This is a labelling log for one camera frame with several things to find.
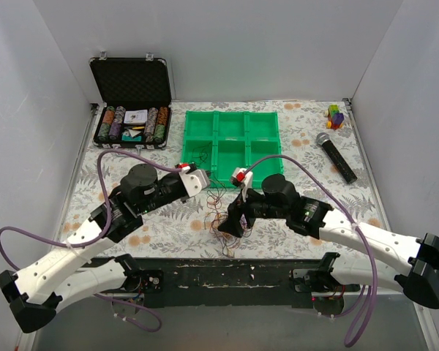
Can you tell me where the coloured cable pile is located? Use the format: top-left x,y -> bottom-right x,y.
203,175 -> 253,257

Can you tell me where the black cable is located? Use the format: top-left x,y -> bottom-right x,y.
190,143 -> 211,165

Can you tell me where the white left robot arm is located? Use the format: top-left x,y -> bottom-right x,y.
0,164 -> 209,333

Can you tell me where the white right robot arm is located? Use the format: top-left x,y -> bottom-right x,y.
218,174 -> 439,309

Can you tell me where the floral patterned table mat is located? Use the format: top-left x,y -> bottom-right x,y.
60,100 -> 389,259

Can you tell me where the green compartment tray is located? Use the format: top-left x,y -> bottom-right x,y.
181,111 -> 282,189

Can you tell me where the black microphone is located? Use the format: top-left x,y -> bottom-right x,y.
316,132 -> 358,184

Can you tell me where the black poker chip case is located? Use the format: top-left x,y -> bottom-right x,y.
89,53 -> 172,150

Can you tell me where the colourful toy block figure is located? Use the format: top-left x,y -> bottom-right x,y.
326,105 -> 345,130

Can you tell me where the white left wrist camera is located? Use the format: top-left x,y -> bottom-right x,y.
176,163 -> 211,198

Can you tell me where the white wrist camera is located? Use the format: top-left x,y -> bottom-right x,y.
230,167 -> 253,202
176,163 -> 211,198

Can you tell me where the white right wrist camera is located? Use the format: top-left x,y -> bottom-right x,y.
230,167 -> 253,202

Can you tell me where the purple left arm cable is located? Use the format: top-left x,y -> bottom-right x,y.
0,149 -> 186,333

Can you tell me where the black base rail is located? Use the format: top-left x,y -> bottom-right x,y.
98,257 -> 352,308

